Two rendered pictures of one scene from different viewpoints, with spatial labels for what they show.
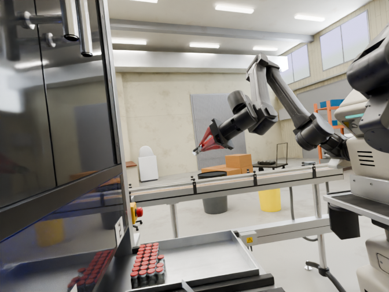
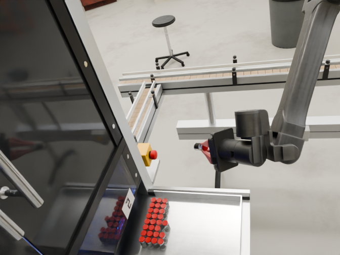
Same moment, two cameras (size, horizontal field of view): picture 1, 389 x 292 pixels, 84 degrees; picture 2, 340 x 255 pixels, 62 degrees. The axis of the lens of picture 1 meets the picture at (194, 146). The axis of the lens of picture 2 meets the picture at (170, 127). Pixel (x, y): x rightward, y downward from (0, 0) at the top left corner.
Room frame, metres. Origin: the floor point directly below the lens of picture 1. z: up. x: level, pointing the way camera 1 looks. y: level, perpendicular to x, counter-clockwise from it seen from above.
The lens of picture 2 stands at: (0.21, -0.22, 1.80)
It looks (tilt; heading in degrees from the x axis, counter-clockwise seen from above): 39 degrees down; 28
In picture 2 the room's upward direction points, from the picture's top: 16 degrees counter-clockwise
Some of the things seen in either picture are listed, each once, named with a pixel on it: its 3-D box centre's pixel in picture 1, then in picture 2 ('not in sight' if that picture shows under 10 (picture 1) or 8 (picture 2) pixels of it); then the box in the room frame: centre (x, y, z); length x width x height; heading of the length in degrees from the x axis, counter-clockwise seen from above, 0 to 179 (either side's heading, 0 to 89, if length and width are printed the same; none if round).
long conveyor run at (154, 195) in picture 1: (223, 183); (277, 70); (1.66, -0.19, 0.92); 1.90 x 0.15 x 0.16; 96
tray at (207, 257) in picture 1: (190, 259); (190, 226); (0.67, 0.05, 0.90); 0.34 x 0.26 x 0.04; 96
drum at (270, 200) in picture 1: (268, 190); not in sight; (3.66, -1.17, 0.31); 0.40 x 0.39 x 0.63; 20
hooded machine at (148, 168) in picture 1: (147, 163); not in sight; (8.27, 1.85, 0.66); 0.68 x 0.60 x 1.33; 109
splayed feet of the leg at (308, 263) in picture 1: (324, 276); not in sight; (1.74, -0.93, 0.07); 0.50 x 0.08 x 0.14; 6
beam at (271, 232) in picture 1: (248, 236); (300, 127); (1.67, -0.34, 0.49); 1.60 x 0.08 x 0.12; 96
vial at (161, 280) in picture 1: (160, 277); (162, 244); (0.58, 0.13, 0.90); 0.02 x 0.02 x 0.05
